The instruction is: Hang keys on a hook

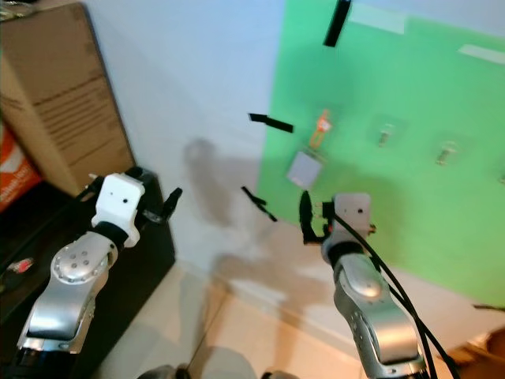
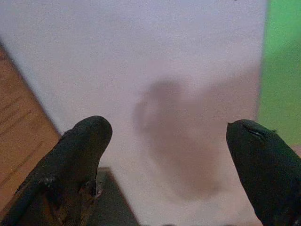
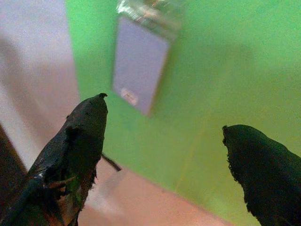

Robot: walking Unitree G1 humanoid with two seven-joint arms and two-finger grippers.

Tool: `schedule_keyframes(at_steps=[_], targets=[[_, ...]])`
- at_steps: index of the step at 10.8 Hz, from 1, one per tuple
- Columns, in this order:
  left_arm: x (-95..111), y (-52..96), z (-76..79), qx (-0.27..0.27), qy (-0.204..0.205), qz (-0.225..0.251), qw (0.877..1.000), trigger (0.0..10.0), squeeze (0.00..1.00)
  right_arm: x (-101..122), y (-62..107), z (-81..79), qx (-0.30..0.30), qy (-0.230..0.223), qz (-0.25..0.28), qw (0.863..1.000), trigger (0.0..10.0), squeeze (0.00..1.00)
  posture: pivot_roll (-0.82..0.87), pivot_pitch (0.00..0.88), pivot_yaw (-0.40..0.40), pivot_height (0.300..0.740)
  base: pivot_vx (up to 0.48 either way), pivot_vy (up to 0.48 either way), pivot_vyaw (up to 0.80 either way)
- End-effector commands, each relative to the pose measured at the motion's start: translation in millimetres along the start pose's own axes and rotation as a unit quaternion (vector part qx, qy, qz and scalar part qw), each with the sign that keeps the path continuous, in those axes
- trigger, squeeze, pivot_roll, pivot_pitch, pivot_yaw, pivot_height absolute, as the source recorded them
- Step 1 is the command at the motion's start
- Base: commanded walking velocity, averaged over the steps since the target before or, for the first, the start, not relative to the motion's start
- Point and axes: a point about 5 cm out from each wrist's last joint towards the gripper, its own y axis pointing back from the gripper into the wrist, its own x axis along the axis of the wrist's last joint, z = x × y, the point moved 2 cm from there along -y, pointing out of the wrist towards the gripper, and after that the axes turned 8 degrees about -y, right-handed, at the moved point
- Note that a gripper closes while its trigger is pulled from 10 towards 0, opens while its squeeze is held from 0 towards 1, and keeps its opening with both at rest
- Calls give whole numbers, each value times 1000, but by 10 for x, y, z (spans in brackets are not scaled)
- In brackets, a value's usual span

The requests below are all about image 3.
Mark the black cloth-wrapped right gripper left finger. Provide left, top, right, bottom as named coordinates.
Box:
left=0, top=92, right=109, bottom=226

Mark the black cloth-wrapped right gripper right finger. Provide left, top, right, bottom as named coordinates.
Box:
left=222, top=124, right=301, bottom=226

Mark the white rectangular key tag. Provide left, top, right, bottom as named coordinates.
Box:
left=111, top=16, right=170, bottom=116

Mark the green table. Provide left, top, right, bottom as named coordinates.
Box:
left=65, top=0, right=301, bottom=226

